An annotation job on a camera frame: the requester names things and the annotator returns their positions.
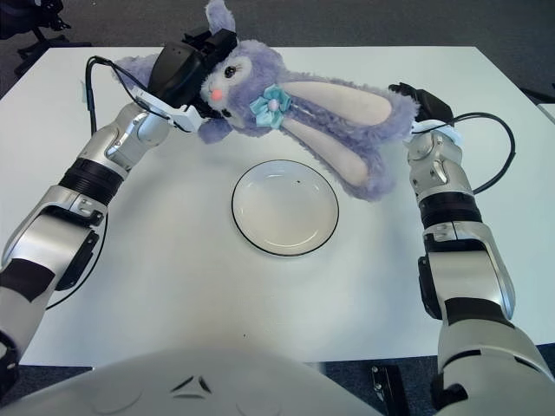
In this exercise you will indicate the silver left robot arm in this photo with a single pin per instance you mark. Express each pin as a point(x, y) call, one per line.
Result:
point(73, 208)

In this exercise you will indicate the black office chair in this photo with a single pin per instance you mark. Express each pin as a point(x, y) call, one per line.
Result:
point(39, 30)

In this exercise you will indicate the grey robot torso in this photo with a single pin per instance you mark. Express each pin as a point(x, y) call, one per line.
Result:
point(173, 385)

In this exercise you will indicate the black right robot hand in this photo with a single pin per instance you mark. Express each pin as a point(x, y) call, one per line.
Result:
point(429, 106)

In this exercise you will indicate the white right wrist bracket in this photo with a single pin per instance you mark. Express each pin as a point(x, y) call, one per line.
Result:
point(451, 132)

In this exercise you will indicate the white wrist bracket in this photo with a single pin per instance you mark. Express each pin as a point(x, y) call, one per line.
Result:
point(451, 132)
point(182, 119)

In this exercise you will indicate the white plate black rim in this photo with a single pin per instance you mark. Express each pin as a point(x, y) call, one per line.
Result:
point(284, 212)

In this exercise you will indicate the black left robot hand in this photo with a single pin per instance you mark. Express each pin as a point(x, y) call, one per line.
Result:
point(178, 73)

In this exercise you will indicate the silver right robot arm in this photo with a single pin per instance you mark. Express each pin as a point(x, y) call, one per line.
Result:
point(459, 242)

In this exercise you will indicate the purple plush bunny doll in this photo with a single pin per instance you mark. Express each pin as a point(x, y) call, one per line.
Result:
point(303, 108)

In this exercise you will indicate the white neighbouring table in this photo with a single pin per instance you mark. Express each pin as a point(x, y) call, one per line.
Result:
point(547, 113)

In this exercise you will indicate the black table bracket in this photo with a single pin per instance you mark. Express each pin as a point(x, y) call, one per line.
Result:
point(390, 385)

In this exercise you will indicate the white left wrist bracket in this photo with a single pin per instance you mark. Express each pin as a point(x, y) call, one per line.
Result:
point(182, 119)

